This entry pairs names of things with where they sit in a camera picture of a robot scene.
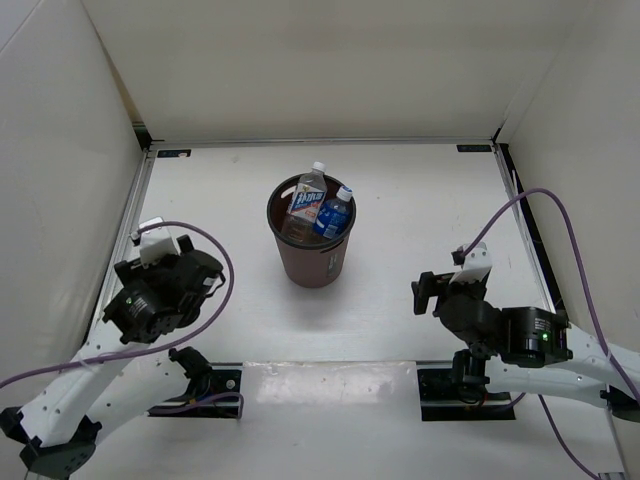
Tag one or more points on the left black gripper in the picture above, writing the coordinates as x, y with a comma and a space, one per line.
184, 242

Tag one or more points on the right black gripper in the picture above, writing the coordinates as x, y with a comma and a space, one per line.
429, 286

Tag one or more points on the clear bottle blue label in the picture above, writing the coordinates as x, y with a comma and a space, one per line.
334, 215

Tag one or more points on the clear water bottle white label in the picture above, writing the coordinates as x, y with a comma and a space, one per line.
308, 197

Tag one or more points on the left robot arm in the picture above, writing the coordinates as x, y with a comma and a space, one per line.
116, 376

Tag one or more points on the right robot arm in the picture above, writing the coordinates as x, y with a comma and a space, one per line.
523, 349

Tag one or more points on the brown plastic waste bin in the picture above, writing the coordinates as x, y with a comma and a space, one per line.
310, 266

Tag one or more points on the left dark corner label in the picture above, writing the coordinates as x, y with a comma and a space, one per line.
174, 153

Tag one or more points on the dark corner label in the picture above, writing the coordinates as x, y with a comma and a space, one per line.
474, 148
174, 153

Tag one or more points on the right dark corner label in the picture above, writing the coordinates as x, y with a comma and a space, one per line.
474, 148

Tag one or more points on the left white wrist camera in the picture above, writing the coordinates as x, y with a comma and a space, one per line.
154, 244

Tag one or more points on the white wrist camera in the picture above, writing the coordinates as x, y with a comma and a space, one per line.
474, 266
154, 244

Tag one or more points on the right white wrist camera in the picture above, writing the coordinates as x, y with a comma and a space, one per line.
474, 266

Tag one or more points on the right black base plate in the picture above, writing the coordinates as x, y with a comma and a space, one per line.
441, 400

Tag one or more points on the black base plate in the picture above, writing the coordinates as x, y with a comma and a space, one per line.
216, 396
441, 400

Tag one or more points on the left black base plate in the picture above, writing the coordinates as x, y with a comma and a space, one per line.
216, 396

